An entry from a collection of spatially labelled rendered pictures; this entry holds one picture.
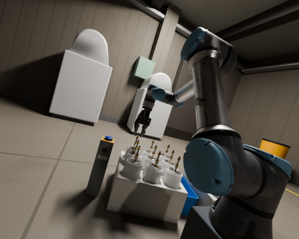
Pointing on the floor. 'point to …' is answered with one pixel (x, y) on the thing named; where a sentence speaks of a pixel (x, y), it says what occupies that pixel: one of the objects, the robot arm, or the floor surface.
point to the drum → (275, 148)
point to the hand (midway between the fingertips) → (138, 134)
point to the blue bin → (191, 200)
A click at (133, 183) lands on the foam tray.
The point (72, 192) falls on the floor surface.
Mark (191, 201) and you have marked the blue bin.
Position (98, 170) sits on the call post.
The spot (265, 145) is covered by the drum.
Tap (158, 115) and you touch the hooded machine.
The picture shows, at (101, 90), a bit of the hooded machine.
